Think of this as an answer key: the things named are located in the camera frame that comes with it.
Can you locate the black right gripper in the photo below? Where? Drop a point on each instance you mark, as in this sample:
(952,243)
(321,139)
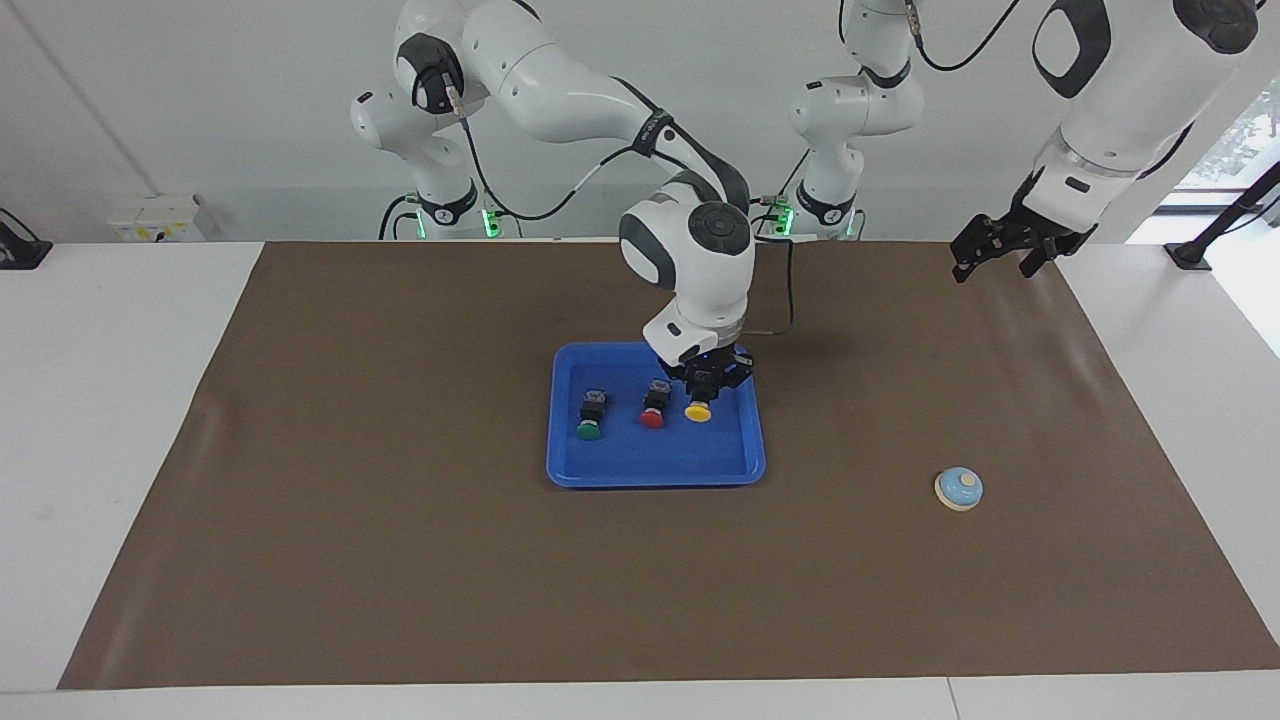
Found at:
(720,360)

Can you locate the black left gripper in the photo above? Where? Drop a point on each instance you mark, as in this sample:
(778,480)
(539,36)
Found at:
(1035,238)

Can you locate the yellow push button switch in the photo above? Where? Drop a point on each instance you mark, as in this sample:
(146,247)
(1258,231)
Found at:
(698,412)

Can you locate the red push button switch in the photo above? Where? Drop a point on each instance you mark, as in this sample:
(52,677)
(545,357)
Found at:
(652,418)

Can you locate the green push button switch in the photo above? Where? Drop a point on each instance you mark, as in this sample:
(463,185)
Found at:
(589,431)

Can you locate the light blue desk bell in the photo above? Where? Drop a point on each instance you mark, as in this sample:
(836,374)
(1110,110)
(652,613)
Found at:
(958,490)

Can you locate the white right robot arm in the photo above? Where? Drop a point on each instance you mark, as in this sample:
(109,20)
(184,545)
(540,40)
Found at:
(560,80)

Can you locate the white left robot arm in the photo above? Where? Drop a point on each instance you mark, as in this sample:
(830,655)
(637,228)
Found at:
(1120,100)

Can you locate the blue plastic tray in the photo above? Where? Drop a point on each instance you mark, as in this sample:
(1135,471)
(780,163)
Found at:
(650,460)

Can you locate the black clamp stand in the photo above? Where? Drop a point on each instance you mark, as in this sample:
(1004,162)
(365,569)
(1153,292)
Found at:
(1188,255)

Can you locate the window with green foliage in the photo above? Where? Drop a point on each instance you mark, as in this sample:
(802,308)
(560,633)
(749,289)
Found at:
(1245,135)

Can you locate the brown table mat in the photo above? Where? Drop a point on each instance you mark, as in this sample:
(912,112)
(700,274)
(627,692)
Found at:
(400,580)

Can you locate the white wall socket box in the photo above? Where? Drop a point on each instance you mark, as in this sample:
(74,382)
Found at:
(160,220)

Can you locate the black desk mount base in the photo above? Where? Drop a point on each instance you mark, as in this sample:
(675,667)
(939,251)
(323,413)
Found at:
(20,255)

